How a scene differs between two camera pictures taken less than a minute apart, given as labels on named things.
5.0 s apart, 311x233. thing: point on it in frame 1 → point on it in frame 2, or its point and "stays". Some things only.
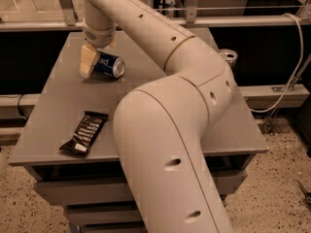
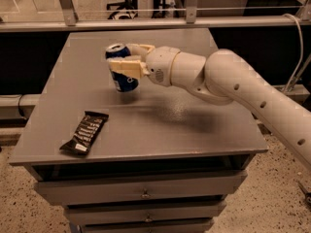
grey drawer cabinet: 69,140 stays
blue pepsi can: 109,65 → 120,52
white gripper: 98,36 → 160,65
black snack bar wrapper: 86,133 stays
